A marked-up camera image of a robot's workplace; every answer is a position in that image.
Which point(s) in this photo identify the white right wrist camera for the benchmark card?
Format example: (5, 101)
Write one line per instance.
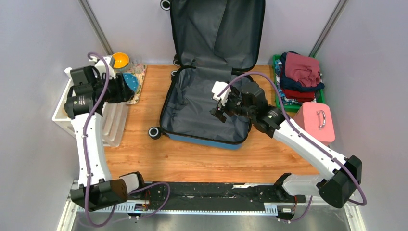
(220, 91)

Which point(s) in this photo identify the clear drinking glass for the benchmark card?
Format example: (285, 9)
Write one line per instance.
(137, 60)

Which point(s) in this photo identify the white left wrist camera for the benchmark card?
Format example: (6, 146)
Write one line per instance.
(100, 66)

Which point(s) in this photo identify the dark red garment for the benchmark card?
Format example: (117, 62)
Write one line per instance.
(299, 96)

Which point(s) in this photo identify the navy blue garment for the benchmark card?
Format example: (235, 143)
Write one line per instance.
(300, 73)

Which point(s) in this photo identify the green plastic tray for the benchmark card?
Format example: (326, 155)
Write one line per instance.
(289, 106)

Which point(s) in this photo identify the yellow bowl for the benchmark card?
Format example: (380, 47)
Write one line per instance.
(121, 60)

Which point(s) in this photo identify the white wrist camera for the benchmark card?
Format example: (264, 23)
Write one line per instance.
(100, 66)
(220, 91)

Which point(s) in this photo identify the teal polka-dot plate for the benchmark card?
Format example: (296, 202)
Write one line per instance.
(131, 81)

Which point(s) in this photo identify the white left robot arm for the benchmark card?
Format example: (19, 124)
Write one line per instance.
(91, 89)

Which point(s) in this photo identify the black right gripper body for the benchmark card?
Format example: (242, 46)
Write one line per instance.
(234, 105)

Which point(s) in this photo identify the pinkish maroon garment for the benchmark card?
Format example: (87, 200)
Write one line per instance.
(302, 69)

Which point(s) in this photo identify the white lavender cosmetic tube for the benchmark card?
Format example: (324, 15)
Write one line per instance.
(68, 71)

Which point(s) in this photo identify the pink leather toiletry bag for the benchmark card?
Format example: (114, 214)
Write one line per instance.
(316, 119)

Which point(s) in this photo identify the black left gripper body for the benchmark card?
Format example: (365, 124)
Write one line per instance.
(114, 93)

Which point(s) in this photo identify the blue fish-print suitcase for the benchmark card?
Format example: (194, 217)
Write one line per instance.
(215, 41)

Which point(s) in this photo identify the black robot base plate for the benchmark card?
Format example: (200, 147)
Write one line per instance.
(207, 196)

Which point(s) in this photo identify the aluminium frame rail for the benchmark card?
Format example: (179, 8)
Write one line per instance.
(223, 212)

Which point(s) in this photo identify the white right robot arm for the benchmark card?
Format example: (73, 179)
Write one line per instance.
(339, 176)

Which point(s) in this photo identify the white plastic drawer organizer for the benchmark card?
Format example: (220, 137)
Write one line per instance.
(113, 119)

